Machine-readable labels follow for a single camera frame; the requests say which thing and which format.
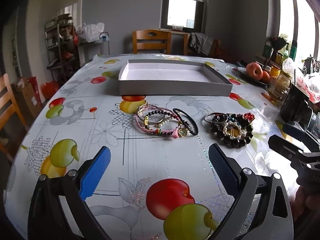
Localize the red gold charm ornament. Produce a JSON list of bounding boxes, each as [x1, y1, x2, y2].
[[243, 112, 255, 122]]

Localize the large black bead bracelet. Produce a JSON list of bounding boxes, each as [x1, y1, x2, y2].
[[209, 114, 254, 149]]

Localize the dark blue bead bracelet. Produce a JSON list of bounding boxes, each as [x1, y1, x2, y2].
[[226, 113, 245, 127]]

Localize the small dark bead bracelet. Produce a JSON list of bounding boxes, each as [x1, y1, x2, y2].
[[143, 109, 178, 124]]

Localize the person's right hand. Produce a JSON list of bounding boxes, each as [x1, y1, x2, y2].
[[290, 186, 320, 221]]

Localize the glass jar with lid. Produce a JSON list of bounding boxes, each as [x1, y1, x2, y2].
[[267, 72, 291, 102]]

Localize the orange fruit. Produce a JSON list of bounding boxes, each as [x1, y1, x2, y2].
[[260, 70, 270, 84]]

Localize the fruit-print plastic tablecloth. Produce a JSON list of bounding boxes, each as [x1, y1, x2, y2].
[[3, 54, 298, 239]]

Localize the red apple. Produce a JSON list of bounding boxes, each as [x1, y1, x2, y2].
[[246, 62, 263, 81]]

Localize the dark fruit plate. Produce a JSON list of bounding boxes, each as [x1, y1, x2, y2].
[[236, 67, 268, 87]]

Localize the cardboard box on floor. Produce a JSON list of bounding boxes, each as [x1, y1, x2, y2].
[[11, 77, 42, 121]]

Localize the red bag on floor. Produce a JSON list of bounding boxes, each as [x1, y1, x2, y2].
[[40, 81, 60, 100]]

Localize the wooden chair at left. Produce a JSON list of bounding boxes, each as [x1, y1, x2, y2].
[[0, 73, 28, 163]]

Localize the grey shallow cardboard tray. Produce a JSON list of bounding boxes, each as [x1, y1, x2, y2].
[[118, 59, 233, 96]]

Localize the grey clothes on chair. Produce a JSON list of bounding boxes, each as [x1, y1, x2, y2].
[[188, 33, 214, 55]]

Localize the metal storage shelf rack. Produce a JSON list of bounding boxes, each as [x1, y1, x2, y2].
[[44, 13, 80, 84]]

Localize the white plastic bag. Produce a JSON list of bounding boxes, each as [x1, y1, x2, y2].
[[76, 22, 105, 43]]

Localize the wooden chair at far side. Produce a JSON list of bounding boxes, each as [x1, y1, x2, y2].
[[132, 29, 172, 55]]

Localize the window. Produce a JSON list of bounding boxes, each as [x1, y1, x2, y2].
[[160, 0, 206, 33]]

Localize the small wire trolley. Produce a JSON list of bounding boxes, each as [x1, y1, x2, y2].
[[80, 31, 111, 55]]

